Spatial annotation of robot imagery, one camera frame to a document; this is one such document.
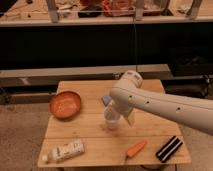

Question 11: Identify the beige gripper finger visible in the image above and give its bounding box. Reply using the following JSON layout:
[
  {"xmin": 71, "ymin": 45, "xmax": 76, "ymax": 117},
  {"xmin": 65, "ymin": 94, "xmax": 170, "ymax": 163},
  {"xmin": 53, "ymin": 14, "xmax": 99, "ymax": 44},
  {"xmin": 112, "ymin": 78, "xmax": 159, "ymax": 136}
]
[{"xmin": 125, "ymin": 112, "xmax": 135, "ymax": 126}]

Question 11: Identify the white ceramic cup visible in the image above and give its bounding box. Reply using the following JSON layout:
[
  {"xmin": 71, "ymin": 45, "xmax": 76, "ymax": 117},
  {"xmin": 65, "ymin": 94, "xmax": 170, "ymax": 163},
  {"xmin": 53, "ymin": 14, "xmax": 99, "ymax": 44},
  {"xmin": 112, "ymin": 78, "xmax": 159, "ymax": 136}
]
[{"xmin": 104, "ymin": 102, "xmax": 120, "ymax": 130}]

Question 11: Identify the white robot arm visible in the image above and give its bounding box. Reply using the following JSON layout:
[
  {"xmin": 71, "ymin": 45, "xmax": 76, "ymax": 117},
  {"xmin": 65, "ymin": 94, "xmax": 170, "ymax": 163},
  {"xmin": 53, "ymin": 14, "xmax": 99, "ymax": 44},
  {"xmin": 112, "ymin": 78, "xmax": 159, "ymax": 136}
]
[{"xmin": 110, "ymin": 70, "xmax": 213, "ymax": 135}]

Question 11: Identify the blue sponge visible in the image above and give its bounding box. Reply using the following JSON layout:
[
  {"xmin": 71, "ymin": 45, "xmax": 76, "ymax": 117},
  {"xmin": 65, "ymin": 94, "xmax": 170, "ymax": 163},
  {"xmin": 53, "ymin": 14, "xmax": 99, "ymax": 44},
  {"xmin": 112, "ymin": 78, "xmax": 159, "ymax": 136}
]
[{"xmin": 102, "ymin": 96, "xmax": 111, "ymax": 106}]

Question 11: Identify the orange toy carrot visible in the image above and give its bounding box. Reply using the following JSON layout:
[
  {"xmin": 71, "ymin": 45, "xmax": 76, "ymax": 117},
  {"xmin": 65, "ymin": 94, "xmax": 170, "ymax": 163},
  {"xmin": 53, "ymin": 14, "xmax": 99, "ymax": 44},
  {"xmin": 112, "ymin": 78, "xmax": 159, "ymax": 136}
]
[{"xmin": 126, "ymin": 141, "xmax": 147, "ymax": 158}]

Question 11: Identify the black white striped block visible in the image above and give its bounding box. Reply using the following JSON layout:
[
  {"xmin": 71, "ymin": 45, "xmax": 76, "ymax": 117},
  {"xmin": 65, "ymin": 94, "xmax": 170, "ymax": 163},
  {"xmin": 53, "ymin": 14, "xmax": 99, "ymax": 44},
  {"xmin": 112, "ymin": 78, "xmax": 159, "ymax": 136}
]
[{"xmin": 155, "ymin": 136, "xmax": 183, "ymax": 163}]

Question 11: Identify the wooden table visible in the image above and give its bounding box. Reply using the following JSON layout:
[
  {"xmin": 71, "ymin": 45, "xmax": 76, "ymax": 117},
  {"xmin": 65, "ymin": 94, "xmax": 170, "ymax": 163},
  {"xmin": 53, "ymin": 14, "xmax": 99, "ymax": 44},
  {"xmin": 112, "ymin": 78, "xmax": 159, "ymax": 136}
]
[{"xmin": 40, "ymin": 80, "xmax": 183, "ymax": 168}]

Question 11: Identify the orange bowl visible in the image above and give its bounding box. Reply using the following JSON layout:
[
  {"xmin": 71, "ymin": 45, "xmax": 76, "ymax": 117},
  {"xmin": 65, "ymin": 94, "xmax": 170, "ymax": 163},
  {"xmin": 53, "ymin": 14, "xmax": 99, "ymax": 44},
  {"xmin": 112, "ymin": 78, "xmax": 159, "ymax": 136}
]
[{"xmin": 50, "ymin": 91, "xmax": 81, "ymax": 119}]

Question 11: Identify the white plastic bottle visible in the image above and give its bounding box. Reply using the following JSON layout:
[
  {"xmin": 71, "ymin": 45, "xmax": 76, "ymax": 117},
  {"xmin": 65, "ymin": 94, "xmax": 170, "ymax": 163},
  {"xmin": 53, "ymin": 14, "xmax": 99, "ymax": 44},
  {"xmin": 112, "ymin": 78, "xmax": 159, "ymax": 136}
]
[{"xmin": 42, "ymin": 139, "xmax": 85, "ymax": 163}]

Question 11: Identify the cluttered background shelf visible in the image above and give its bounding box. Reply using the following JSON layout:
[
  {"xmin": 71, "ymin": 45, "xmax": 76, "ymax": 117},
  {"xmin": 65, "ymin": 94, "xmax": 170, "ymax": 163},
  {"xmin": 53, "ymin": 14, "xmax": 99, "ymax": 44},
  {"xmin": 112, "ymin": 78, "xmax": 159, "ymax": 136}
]
[{"xmin": 0, "ymin": 0, "xmax": 213, "ymax": 27}]

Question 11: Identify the grey metal bench rail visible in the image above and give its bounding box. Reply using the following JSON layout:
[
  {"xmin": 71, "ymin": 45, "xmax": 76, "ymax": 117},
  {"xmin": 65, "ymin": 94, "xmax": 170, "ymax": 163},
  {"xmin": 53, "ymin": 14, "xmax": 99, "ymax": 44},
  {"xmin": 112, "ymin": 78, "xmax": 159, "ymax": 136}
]
[{"xmin": 0, "ymin": 64, "xmax": 171, "ymax": 87}]

